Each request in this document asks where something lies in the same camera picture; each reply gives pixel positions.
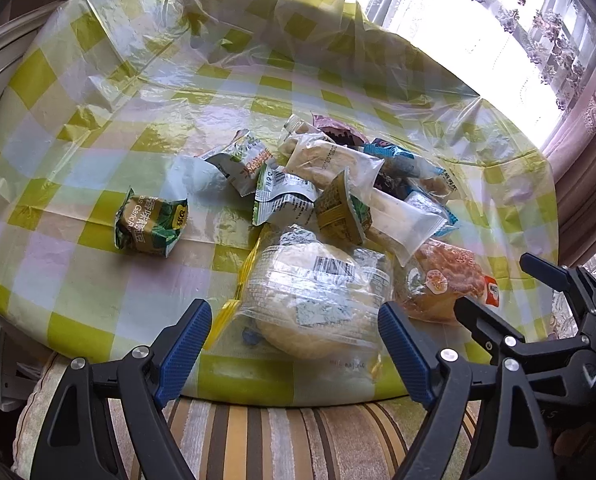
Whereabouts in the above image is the pink patterned curtain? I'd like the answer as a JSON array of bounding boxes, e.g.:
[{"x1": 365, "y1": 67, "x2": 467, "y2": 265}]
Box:
[{"x1": 542, "y1": 45, "x2": 596, "y2": 271}]

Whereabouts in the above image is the bread packet with orange label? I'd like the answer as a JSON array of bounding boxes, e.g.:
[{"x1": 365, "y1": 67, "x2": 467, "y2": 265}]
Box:
[{"x1": 395, "y1": 240, "x2": 501, "y2": 323}]

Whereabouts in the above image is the small white pastry packet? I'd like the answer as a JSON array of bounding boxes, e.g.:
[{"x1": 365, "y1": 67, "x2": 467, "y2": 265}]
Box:
[{"x1": 278, "y1": 114, "x2": 319, "y2": 146}]

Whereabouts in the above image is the yellow checkered plastic tablecloth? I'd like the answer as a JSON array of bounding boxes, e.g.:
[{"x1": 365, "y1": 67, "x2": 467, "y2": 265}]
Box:
[{"x1": 0, "y1": 0, "x2": 558, "y2": 406}]

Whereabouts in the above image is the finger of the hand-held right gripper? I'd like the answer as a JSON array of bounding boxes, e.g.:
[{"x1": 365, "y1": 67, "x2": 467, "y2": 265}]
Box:
[
  {"x1": 452, "y1": 297, "x2": 533, "y2": 361},
  {"x1": 520, "y1": 252, "x2": 596, "y2": 321}
]

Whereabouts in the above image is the blue snack packet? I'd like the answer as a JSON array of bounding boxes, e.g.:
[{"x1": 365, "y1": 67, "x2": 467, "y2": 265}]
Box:
[{"x1": 363, "y1": 137, "x2": 429, "y2": 178}]

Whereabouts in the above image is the clear blue-edged snack packet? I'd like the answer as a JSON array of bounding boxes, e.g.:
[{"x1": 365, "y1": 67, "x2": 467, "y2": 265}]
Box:
[{"x1": 405, "y1": 190, "x2": 458, "y2": 238}]

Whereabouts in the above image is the brown green snack packet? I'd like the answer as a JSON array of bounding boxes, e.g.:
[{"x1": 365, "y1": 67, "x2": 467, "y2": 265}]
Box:
[{"x1": 314, "y1": 169, "x2": 373, "y2": 246}]

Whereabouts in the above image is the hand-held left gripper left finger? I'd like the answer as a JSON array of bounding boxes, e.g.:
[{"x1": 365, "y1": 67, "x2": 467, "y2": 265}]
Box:
[{"x1": 28, "y1": 299, "x2": 213, "y2": 480}]

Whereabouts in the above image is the green yellow snack packet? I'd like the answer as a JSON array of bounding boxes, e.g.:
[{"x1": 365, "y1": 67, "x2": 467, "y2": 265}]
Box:
[{"x1": 114, "y1": 187, "x2": 189, "y2": 258}]

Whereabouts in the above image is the maroon snack packet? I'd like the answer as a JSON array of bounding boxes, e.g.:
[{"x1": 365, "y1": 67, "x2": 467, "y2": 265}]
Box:
[{"x1": 312, "y1": 112, "x2": 371, "y2": 148}]

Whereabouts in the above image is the striped sofa cushion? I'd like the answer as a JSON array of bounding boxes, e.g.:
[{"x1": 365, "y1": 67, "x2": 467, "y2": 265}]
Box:
[{"x1": 13, "y1": 350, "x2": 483, "y2": 480}]

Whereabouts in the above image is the dark snack packet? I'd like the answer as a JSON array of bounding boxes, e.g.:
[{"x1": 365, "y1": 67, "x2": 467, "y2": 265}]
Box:
[{"x1": 373, "y1": 170, "x2": 413, "y2": 201}]

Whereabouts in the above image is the lace curtain with purple flowers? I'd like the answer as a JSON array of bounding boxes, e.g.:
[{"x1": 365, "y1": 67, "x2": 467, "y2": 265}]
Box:
[{"x1": 368, "y1": 0, "x2": 596, "y2": 136}]

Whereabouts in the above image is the long clear pastry packet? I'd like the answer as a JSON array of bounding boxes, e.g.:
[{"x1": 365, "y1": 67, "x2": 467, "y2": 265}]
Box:
[{"x1": 278, "y1": 132, "x2": 385, "y2": 193}]

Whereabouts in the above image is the round bread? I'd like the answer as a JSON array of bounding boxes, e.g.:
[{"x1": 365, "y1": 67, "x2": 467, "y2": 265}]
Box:
[{"x1": 205, "y1": 225, "x2": 393, "y2": 381}]

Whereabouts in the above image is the clear nut snack packet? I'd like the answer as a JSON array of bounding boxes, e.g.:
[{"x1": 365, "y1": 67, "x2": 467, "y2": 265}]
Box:
[{"x1": 418, "y1": 165, "x2": 458, "y2": 198}]

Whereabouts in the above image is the white green snack packet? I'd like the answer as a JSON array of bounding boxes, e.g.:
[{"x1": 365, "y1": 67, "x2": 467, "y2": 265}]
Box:
[{"x1": 250, "y1": 165, "x2": 321, "y2": 228}]

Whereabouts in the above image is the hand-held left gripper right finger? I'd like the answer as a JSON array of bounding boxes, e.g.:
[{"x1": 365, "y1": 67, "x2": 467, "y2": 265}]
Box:
[{"x1": 378, "y1": 301, "x2": 566, "y2": 480}]

